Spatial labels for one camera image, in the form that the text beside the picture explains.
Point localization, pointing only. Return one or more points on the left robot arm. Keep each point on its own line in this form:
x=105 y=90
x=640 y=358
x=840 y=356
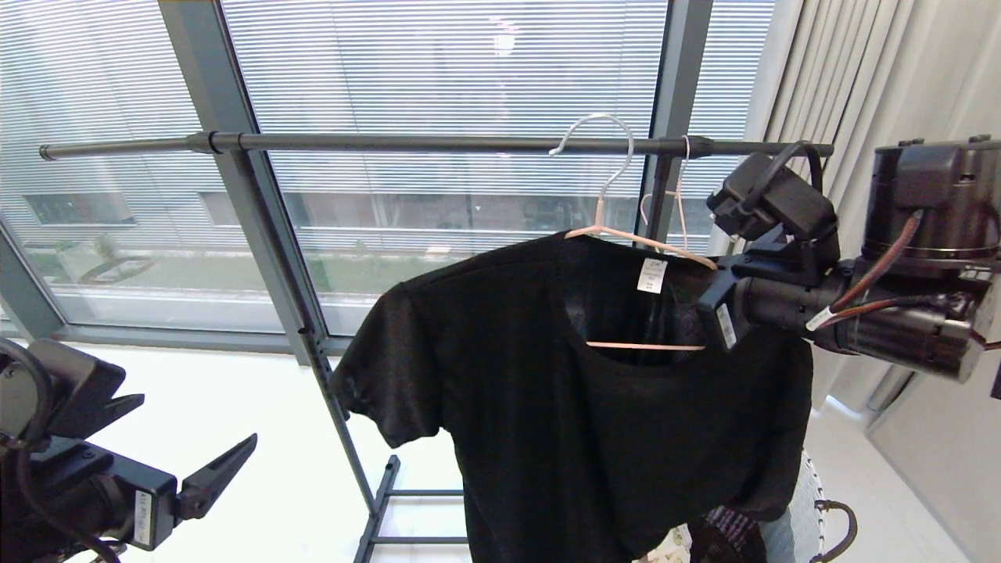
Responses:
x=23 y=516

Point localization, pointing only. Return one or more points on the white laundry basket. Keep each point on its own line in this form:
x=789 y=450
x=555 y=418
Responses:
x=798 y=532

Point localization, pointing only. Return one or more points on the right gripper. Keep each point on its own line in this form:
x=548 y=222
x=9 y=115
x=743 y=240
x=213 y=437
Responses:
x=755 y=305

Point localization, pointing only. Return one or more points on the beige curtain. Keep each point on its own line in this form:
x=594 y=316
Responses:
x=860 y=78

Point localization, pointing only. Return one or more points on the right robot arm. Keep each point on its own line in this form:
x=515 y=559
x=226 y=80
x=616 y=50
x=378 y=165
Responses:
x=931 y=203

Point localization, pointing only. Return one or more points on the black garment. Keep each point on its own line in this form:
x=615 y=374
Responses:
x=547 y=430

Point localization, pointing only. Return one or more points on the pink clothes hanger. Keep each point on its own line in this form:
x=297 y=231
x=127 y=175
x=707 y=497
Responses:
x=683 y=219
x=641 y=345

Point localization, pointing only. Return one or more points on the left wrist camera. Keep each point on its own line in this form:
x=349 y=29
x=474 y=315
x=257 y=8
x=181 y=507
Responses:
x=62 y=383

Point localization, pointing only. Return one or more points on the cream printed garment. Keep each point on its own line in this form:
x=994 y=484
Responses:
x=672 y=551

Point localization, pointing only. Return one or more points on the black clothes rack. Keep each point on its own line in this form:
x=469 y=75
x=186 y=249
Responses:
x=391 y=144

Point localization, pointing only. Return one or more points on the window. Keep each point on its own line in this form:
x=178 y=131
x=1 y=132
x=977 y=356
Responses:
x=391 y=78

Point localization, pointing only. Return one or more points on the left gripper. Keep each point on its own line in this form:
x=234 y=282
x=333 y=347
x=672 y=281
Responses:
x=133 y=493

